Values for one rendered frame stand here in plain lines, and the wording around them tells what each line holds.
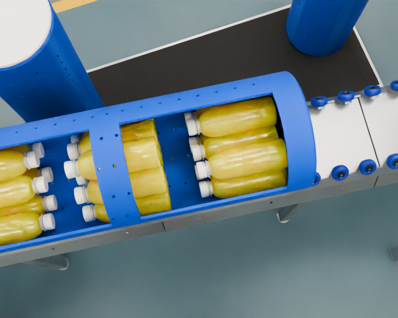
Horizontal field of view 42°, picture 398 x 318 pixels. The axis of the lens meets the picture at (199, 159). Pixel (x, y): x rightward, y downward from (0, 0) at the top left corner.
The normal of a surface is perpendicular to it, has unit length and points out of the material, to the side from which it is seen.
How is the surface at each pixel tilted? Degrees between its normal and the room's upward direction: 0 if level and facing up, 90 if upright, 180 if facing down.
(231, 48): 0
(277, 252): 0
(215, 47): 0
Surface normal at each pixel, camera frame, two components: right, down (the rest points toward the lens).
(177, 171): -0.03, -0.35
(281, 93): -0.08, -0.58
